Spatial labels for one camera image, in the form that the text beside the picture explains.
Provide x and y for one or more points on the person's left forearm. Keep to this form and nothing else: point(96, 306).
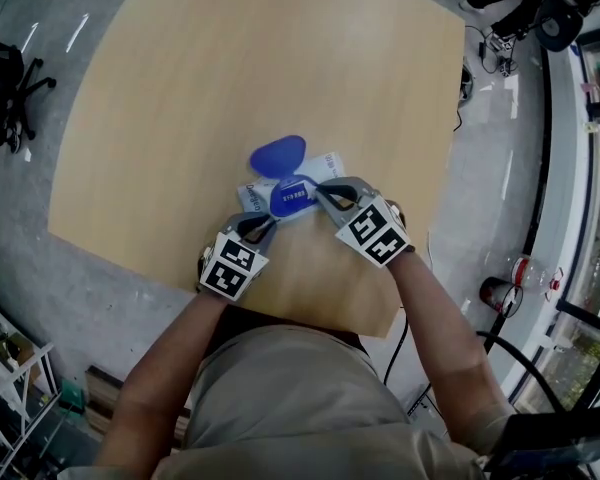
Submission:
point(155, 383)

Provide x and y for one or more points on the black metal frame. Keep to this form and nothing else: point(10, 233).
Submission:
point(570, 418)

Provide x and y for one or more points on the person's right forearm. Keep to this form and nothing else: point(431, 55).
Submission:
point(445, 348)

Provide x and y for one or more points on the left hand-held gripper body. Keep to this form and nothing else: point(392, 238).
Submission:
point(232, 270)

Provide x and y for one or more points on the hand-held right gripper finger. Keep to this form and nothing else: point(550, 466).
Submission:
point(336, 210)
point(337, 183)

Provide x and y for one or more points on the black office chair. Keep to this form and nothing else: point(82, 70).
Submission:
point(5, 93)

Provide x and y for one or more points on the clear plastic bottle red label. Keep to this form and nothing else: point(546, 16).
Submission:
point(532, 270)

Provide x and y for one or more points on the red and black can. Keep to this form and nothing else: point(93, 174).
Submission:
point(500, 294)

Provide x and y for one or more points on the white wet wipe pack blue lid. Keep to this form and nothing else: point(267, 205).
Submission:
point(290, 183)

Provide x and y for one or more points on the green box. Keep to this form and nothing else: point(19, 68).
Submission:
point(72, 393)

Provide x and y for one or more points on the black round stool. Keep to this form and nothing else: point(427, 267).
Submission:
point(560, 20)

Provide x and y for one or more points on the white metal rack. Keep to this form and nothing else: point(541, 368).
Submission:
point(10, 408)

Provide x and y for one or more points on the person's beige shirt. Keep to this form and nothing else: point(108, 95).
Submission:
point(300, 408)

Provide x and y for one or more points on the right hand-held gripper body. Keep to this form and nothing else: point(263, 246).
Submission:
point(375, 233)

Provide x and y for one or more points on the wooden boards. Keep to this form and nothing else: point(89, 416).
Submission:
point(105, 398)

